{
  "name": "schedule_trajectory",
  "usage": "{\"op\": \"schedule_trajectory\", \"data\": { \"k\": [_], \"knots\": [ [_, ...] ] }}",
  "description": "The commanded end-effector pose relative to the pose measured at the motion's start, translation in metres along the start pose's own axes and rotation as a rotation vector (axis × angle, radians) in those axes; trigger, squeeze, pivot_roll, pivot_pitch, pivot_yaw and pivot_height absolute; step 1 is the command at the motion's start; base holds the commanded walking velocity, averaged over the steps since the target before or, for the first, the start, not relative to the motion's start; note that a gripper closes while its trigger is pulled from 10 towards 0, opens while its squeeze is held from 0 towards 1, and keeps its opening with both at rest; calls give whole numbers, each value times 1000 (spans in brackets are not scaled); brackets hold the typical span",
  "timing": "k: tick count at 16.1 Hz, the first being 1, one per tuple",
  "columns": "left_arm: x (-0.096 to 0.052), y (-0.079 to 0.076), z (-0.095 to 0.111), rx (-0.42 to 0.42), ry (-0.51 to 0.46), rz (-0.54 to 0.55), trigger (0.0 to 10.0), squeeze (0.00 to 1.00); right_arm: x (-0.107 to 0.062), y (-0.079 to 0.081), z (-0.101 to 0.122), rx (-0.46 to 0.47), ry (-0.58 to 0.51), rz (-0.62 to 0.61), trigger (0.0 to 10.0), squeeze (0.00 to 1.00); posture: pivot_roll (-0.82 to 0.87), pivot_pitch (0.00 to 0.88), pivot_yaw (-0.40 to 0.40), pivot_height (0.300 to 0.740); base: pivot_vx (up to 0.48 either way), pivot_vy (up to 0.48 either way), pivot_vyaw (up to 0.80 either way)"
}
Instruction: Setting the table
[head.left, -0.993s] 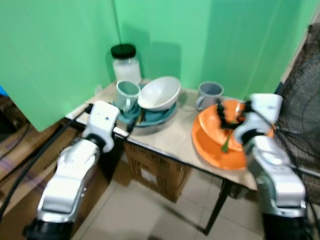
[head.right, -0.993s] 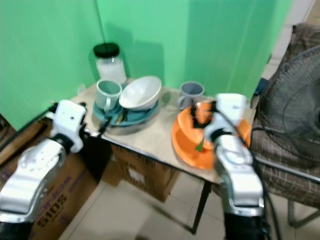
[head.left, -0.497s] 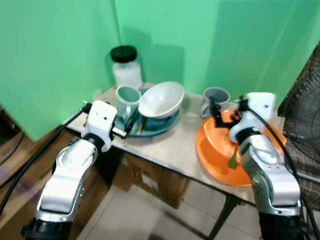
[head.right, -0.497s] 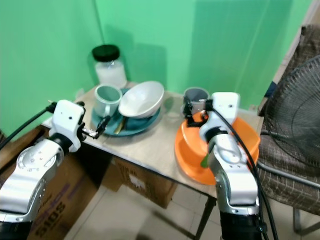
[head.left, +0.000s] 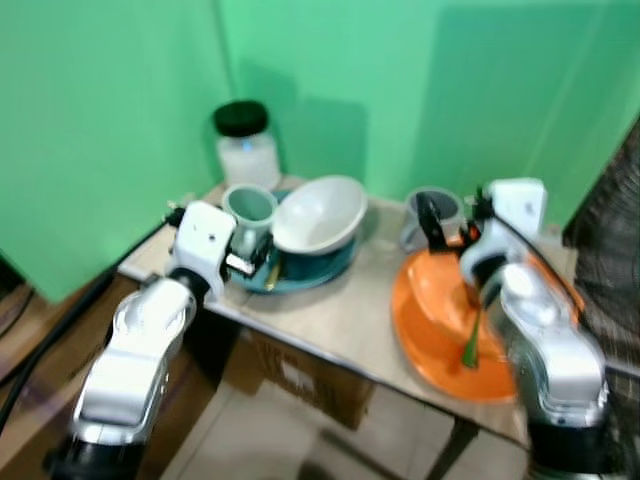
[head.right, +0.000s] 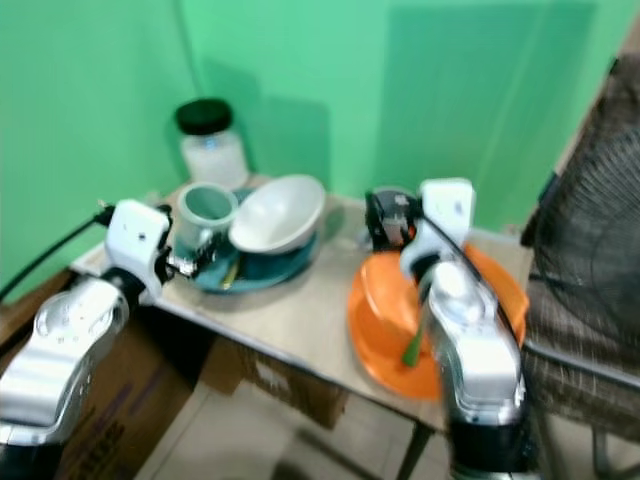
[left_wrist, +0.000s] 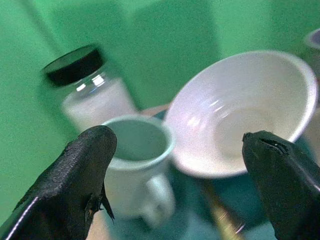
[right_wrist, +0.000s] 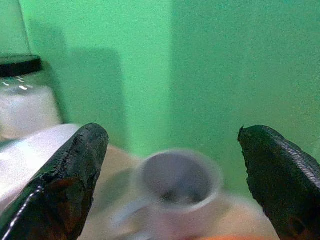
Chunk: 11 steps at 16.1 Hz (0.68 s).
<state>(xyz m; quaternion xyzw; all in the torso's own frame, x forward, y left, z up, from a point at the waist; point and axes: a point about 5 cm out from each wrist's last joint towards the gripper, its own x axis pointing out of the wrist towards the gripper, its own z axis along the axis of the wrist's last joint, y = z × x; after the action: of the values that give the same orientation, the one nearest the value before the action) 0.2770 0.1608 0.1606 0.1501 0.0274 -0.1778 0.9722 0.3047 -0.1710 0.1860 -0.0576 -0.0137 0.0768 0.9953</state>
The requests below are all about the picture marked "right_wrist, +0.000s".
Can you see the glass jar with black lid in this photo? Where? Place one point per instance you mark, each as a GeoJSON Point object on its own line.
{"type": "Point", "coordinates": [22, 97]}

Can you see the white ceramic mug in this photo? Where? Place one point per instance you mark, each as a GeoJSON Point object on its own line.
{"type": "Point", "coordinates": [175, 195]}

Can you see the white rectangular box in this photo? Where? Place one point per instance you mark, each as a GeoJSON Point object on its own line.
{"type": "Point", "coordinates": [32, 155]}

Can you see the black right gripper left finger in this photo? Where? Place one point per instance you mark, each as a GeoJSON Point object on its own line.
{"type": "Point", "coordinates": [62, 190]}

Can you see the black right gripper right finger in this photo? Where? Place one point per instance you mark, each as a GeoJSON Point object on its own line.
{"type": "Point", "coordinates": [280, 180]}

